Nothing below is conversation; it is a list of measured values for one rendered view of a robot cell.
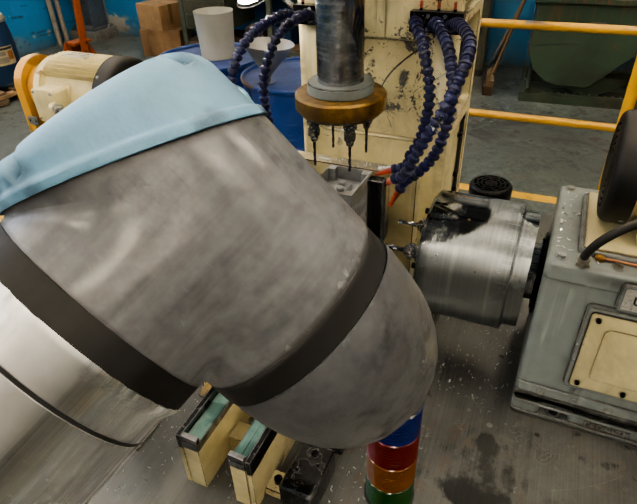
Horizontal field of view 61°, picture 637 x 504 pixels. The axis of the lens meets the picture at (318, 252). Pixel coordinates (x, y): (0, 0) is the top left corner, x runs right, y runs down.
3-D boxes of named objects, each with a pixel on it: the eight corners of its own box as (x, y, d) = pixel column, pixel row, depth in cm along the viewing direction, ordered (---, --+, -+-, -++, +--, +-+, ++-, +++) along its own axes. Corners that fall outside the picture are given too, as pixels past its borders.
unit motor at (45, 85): (97, 186, 160) (53, 37, 136) (189, 206, 148) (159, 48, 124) (28, 230, 141) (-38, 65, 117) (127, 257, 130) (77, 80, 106)
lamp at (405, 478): (375, 443, 70) (376, 421, 67) (420, 459, 68) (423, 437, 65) (359, 483, 66) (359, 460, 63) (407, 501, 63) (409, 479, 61)
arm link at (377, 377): (566, 410, 28) (286, 235, 92) (414, 242, 24) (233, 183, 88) (411, 583, 27) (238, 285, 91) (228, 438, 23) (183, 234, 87)
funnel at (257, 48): (263, 84, 280) (258, 32, 265) (305, 88, 272) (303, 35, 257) (239, 100, 261) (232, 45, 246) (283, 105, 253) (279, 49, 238)
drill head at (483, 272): (403, 256, 131) (410, 162, 117) (587, 297, 117) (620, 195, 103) (368, 321, 113) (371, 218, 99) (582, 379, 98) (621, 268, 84)
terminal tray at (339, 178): (329, 191, 127) (329, 163, 122) (372, 200, 123) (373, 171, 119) (307, 216, 118) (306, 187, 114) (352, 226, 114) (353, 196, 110)
